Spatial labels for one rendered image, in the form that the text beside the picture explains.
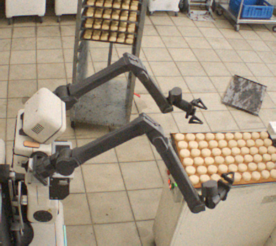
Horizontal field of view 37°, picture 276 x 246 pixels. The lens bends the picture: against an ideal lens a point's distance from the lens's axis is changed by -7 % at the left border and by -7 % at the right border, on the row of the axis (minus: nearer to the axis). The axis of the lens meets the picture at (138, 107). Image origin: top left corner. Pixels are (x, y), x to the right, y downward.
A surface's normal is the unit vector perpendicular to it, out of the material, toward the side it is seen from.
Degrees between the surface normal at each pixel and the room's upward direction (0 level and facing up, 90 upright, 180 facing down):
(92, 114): 0
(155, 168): 0
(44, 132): 90
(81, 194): 0
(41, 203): 90
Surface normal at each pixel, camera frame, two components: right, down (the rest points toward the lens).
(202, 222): 0.16, 0.61
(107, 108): 0.12, -0.80
